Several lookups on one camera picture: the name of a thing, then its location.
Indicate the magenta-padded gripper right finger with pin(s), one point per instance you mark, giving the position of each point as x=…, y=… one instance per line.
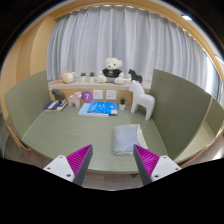
x=161, y=166

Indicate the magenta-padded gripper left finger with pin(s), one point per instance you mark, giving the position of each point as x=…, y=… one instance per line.
x=63, y=166

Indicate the blue towel with yellow print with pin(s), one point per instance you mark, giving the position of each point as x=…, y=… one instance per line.
x=126, y=138

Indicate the green partition panel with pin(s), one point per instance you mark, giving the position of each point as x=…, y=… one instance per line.
x=26, y=103
x=180, y=110

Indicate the light blue book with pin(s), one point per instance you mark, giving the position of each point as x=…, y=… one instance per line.
x=83, y=110

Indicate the dark blue book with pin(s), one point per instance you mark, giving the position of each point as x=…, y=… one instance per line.
x=55, y=106

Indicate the pink horse figurine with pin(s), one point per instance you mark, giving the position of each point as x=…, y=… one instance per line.
x=75, y=100

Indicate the dark grey horse figurine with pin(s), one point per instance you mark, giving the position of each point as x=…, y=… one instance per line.
x=58, y=95

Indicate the large white horse figurine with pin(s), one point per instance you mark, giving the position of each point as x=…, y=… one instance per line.
x=141, y=98

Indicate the potted succulent white pot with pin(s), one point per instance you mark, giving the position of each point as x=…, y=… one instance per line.
x=122, y=106

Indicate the purple round number sign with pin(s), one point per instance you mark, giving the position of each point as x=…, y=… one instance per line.
x=87, y=96

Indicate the wooden shelf ledge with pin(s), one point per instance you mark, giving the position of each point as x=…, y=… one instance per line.
x=86, y=85

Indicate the small cream plush toy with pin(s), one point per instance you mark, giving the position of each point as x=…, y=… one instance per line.
x=68, y=77

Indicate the small potted plant white pot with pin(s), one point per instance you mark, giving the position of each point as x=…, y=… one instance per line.
x=92, y=78
x=83, y=78

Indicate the black horse figurine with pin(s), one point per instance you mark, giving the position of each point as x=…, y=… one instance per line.
x=135, y=76

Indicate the cream teddy bear black shirt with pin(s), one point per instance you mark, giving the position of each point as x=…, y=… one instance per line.
x=111, y=72

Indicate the grey-white curtain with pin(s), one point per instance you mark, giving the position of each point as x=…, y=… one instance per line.
x=140, y=40

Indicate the white wall socket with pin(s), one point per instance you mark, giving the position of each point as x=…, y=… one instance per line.
x=111, y=95
x=98, y=94

